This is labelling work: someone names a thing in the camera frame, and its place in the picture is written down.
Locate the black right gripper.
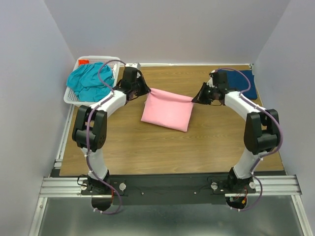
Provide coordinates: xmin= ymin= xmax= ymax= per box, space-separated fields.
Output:
xmin=191 ymin=82 xmax=218 ymax=105

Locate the pink t shirt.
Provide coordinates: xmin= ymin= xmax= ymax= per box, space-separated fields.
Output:
xmin=141 ymin=88 xmax=193 ymax=132

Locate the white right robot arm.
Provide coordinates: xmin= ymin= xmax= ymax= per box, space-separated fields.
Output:
xmin=192 ymin=68 xmax=283 ymax=193

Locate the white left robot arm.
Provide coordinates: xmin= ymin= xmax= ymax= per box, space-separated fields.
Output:
xmin=72 ymin=63 xmax=151 ymax=195

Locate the folded navy blue t shirt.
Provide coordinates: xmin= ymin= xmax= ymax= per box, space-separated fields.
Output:
xmin=226 ymin=70 xmax=258 ymax=100

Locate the teal t shirt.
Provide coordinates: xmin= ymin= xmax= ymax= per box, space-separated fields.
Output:
xmin=66 ymin=62 xmax=115 ymax=102

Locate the orange tag in basket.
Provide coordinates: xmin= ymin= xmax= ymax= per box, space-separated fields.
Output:
xmin=78 ymin=59 xmax=90 ymax=66

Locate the white plastic laundry basket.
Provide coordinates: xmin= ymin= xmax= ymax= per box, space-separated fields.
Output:
xmin=63 ymin=56 xmax=121 ymax=106

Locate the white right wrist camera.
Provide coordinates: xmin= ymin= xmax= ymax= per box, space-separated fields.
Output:
xmin=207 ymin=70 xmax=215 ymax=87

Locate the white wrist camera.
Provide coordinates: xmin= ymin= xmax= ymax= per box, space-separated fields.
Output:
xmin=207 ymin=70 xmax=215 ymax=87
xmin=125 ymin=62 xmax=141 ymax=70

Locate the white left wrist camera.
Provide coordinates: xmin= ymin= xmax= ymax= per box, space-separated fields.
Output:
xmin=125 ymin=62 xmax=141 ymax=70

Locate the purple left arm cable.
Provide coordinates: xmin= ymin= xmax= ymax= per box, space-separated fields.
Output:
xmin=85 ymin=59 xmax=127 ymax=215

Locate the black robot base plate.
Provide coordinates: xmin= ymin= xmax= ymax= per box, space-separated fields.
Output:
xmin=77 ymin=173 xmax=259 ymax=209

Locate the aluminium frame rail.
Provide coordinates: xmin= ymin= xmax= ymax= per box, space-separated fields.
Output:
xmin=30 ymin=104 xmax=314 ymax=236

